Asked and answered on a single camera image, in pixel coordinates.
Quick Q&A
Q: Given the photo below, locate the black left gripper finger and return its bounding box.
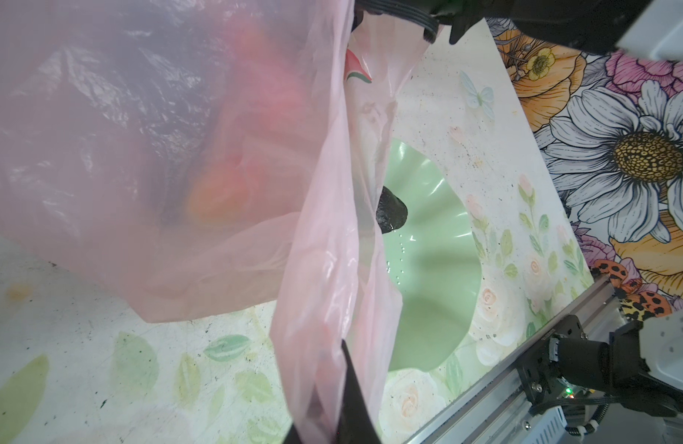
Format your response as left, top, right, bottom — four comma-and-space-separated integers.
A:
282, 340, 380, 443

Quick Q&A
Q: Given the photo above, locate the dark avocado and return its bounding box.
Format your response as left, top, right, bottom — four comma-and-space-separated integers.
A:
376, 187, 408, 234

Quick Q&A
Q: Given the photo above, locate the pink plastic bag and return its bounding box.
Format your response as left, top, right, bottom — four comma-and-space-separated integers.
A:
0, 1, 430, 423

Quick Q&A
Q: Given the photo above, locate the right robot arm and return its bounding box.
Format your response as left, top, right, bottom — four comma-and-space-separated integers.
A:
352, 0, 683, 62

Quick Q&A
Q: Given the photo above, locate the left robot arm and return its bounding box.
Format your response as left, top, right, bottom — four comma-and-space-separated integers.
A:
409, 312, 683, 443

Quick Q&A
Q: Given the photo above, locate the green wavy fruit plate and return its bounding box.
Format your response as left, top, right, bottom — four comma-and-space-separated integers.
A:
383, 141, 482, 371

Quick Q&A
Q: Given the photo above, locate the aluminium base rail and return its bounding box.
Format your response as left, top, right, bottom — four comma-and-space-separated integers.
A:
408, 275, 617, 443

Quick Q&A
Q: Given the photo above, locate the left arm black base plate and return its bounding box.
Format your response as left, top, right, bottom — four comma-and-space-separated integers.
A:
515, 314, 583, 405

